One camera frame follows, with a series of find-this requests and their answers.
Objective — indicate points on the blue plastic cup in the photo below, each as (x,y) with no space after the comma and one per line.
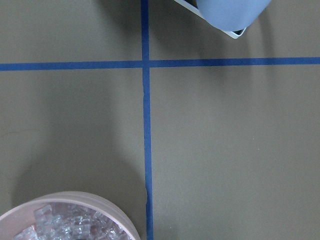
(231,15)

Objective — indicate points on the pink bowl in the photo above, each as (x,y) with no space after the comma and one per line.
(15,220)

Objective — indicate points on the clear ice cubes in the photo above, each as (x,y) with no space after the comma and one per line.
(64,221)

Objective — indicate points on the white wire cup rack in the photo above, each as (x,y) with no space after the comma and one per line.
(192,6)

